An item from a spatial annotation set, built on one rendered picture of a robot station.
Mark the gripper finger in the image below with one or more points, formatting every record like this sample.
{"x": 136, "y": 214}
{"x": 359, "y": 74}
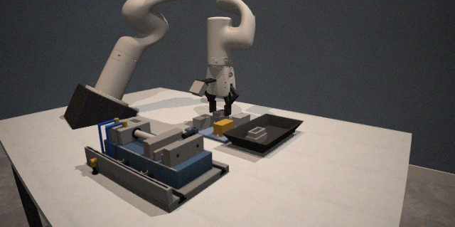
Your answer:
{"x": 212, "y": 102}
{"x": 229, "y": 101}

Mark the orange rectangular block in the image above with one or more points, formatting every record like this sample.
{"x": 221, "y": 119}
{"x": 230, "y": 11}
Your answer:
{"x": 222, "y": 126}

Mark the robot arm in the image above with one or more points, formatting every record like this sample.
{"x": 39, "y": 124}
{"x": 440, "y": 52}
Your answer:
{"x": 152, "y": 27}

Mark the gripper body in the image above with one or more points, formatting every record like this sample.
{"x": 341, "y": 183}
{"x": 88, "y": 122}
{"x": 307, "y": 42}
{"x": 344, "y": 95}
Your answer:
{"x": 224, "y": 76}

